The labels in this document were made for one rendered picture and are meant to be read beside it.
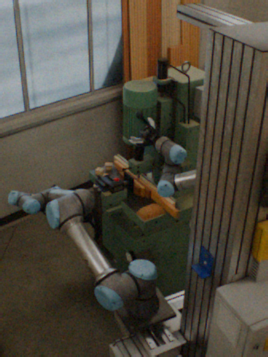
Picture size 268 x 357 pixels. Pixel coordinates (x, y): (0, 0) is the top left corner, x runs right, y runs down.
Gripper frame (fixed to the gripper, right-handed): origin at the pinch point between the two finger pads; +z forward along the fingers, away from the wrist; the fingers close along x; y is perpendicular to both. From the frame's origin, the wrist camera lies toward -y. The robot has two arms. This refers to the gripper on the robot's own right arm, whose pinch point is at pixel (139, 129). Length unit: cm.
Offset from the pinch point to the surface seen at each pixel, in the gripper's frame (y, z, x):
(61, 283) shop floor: -86, 51, 106
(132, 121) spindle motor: 0.4, 8.2, -1.2
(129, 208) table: -28.6, -3.9, 32.9
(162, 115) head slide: -9.5, 5.3, -14.9
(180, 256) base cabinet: -85, -10, 35
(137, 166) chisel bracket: -24.2, 8.7, 12.9
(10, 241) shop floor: -77, 113, 117
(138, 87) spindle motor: 10.2, 10.8, -15.7
